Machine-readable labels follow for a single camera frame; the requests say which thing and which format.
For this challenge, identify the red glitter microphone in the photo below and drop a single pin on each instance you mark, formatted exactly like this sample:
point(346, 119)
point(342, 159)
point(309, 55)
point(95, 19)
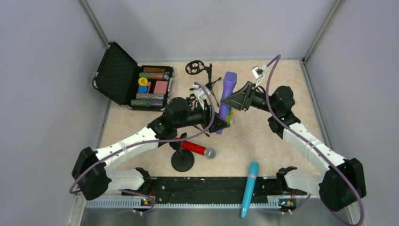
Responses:
point(209, 153)

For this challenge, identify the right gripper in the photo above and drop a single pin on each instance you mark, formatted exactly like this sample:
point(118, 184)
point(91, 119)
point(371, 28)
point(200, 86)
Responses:
point(247, 96)

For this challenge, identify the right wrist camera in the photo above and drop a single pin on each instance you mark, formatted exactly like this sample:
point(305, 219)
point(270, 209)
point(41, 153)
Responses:
point(259, 73)

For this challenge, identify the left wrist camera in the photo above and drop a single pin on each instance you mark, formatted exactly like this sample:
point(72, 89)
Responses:
point(201, 96)

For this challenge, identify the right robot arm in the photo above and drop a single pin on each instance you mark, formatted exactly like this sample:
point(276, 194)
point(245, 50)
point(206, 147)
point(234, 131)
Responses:
point(339, 179)

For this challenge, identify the blue poker chip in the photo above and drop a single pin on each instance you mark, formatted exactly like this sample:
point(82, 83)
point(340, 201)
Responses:
point(143, 89)

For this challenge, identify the black round-base mic stand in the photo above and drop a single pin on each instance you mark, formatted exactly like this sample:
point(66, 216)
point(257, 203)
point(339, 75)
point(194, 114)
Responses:
point(182, 160)

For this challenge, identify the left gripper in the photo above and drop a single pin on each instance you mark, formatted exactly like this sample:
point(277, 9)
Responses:
point(211, 117)

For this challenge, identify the teal microphone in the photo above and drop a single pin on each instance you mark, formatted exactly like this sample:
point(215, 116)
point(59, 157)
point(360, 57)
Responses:
point(253, 171)

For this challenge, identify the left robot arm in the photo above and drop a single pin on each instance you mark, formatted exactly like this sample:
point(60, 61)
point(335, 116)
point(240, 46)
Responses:
point(93, 169)

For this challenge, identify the black tripod stand with clip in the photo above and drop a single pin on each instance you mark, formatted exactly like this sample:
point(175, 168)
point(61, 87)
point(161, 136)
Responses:
point(193, 103)

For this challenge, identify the black tripod stand with shockmount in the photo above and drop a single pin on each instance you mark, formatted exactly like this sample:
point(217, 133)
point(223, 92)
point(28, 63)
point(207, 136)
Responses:
point(198, 68)

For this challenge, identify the red card deck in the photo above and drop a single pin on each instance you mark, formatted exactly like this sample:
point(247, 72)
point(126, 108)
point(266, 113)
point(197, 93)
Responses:
point(161, 87)

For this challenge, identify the yellow big blind chip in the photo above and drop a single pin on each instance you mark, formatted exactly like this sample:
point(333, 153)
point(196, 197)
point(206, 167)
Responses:
point(142, 81)

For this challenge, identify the toy brick car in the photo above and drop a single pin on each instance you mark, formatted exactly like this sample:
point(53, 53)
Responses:
point(230, 115)

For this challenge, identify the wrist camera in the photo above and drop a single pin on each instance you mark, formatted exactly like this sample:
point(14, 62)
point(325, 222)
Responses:
point(201, 96)
point(259, 73)

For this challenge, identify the black poker chip case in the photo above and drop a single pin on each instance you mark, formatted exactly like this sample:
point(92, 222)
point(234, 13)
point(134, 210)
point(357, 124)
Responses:
point(117, 78)

